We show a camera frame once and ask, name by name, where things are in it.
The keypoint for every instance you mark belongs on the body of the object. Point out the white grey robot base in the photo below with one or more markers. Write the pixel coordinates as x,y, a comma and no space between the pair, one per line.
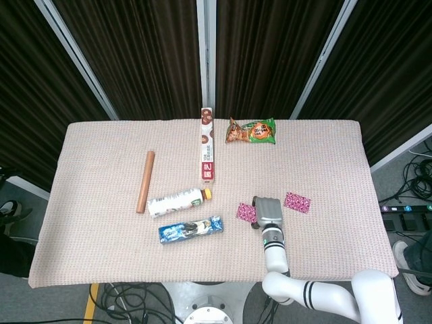
209,300

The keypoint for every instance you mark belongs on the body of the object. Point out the white drink bottle yellow cap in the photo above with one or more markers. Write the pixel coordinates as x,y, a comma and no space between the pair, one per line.
172,202

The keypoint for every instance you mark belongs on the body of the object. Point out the white partition base rail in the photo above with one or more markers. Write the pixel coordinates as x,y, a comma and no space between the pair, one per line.
30,189
401,148

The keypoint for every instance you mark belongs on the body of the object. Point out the black trouser leg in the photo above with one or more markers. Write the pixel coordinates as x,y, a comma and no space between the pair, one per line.
13,256

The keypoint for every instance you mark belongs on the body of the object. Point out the purple white patterned packet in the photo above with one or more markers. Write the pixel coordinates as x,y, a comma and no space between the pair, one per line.
244,212
297,202

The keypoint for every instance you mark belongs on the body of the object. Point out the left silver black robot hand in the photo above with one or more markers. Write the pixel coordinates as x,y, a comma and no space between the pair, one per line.
8,172

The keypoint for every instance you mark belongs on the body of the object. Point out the blue Oreo cookie box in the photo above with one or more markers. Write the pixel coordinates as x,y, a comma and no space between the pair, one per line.
189,230

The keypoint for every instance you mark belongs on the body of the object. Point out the black power strip lit numbers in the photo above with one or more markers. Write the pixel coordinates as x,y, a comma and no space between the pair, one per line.
398,208

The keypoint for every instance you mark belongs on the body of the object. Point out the yellow floor tape strip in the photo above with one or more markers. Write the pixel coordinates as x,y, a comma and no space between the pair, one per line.
91,303

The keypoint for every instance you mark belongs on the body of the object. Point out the pink waffle weave tablecloth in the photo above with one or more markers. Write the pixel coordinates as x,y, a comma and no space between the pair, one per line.
101,253

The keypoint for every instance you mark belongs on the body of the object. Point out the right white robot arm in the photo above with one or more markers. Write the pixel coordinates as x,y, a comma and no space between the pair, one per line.
275,249

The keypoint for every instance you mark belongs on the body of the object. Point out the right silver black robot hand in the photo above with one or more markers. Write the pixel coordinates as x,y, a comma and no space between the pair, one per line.
268,212

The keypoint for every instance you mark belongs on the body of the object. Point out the black white sneaker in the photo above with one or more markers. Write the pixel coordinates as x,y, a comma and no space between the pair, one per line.
11,207

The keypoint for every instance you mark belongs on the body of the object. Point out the wooden rolling pin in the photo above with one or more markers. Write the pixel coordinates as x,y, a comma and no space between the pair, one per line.
146,182

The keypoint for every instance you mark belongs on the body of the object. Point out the dark pleated curtain panel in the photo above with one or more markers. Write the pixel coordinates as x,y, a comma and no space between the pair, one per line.
135,50
270,50
33,84
388,67

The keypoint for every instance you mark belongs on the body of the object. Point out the long white red baking paper box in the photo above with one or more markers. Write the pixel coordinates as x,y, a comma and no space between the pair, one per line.
207,152

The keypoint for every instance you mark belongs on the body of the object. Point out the grey partition frame post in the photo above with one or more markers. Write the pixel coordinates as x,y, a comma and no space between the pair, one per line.
324,50
73,50
206,50

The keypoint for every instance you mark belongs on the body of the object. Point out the dark jeans leg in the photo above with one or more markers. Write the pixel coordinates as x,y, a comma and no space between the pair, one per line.
420,256

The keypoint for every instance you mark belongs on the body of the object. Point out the black power adapter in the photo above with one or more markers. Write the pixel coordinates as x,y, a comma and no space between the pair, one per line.
408,222
389,225

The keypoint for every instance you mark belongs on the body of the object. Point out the green orange snack bag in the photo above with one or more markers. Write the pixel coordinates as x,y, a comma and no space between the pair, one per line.
260,131

